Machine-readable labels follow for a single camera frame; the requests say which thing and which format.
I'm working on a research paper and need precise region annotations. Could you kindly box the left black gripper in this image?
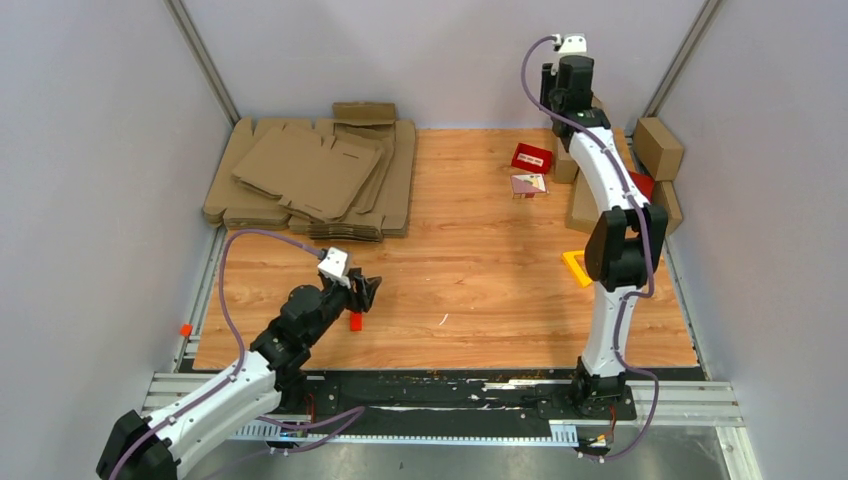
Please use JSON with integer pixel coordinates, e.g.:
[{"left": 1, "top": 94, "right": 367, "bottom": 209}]
[{"left": 305, "top": 267, "right": 382, "bottom": 345}]

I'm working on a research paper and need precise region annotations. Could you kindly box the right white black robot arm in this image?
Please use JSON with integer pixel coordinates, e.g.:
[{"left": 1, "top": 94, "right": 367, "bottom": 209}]
[{"left": 540, "top": 54, "right": 668, "bottom": 418}]

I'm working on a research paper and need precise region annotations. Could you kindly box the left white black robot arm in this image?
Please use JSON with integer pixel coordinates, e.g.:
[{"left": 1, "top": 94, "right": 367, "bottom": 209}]
[{"left": 95, "top": 268, "right": 382, "bottom": 479}]

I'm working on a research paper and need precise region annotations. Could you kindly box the folded cardboard box back middle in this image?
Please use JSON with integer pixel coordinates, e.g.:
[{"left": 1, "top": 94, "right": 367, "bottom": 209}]
[{"left": 612, "top": 127, "right": 636, "bottom": 172}]

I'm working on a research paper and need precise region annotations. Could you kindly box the red box with white labels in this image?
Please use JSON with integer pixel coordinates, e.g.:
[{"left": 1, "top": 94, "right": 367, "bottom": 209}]
[{"left": 510, "top": 143, "right": 554, "bottom": 174}]

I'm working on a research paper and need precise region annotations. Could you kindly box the folded cardboard box upright left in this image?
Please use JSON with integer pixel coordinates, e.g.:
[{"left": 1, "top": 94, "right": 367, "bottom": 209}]
[{"left": 552, "top": 135, "right": 579, "bottom": 184}]

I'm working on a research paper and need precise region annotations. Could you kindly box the pink white printed box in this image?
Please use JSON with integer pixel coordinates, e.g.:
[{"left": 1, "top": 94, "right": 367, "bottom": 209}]
[{"left": 510, "top": 173, "right": 548, "bottom": 199}]

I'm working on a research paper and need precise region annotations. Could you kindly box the folded cardboard box far right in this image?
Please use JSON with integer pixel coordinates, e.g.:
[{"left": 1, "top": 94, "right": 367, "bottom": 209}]
[{"left": 632, "top": 117, "right": 685, "bottom": 181}]

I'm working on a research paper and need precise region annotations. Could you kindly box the folded cardboard box front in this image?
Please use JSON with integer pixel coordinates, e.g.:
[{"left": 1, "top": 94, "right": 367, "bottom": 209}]
[{"left": 565, "top": 171, "right": 600, "bottom": 234}]

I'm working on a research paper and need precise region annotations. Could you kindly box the plain red box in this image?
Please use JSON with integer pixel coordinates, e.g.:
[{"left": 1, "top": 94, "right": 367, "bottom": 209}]
[{"left": 628, "top": 171, "right": 655, "bottom": 202}]

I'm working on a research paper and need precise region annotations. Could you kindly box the folded cardboard box right edge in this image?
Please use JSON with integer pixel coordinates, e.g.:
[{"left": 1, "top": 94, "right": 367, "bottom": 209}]
[{"left": 652, "top": 181, "right": 683, "bottom": 236}]

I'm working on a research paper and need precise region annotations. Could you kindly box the small orange block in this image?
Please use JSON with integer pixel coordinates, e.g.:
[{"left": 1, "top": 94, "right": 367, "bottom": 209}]
[{"left": 349, "top": 312, "right": 364, "bottom": 332}]

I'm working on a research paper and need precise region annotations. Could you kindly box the stack of flat cardboard blanks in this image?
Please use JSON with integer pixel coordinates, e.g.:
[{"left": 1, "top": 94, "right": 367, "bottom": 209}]
[{"left": 202, "top": 102, "right": 417, "bottom": 242}]

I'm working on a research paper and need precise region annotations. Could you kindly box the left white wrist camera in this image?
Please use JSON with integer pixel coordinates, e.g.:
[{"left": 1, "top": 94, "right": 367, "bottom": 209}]
[{"left": 317, "top": 247, "right": 351, "bottom": 289}]

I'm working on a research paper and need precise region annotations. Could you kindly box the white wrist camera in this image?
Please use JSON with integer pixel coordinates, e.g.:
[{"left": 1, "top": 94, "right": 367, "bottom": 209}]
[
  {"left": 553, "top": 33, "right": 588, "bottom": 57},
  {"left": 317, "top": 247, "right": 351, "bottom": 289}
]

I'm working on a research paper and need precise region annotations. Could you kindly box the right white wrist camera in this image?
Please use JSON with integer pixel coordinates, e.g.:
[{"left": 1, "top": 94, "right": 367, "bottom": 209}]
[{"left": 553, "top": 33, "right": 588, "bottom": 57}]

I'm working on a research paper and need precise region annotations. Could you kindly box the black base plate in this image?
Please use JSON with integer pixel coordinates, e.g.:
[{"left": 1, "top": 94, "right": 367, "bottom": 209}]
[{"left": 271, "top": 368, "right": 637, "bottom": 438}]

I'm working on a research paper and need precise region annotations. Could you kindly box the yellow plastic triangle frame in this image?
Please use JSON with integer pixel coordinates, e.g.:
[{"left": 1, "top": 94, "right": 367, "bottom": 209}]
[{"left": 561, "top": 250, "right": 593, "bottom": 288}]

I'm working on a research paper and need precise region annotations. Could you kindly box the aluminium rail frame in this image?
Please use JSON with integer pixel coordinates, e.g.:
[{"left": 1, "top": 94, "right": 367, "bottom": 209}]
[{"left": 119, "top": 225, "right": 763, "bottom": 480}]

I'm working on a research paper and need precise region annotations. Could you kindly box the white slotted cable duct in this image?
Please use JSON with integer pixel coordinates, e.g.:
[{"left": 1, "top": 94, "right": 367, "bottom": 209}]
[{"left": 225, "top": 417, "right": 580, "bottom": 448}]

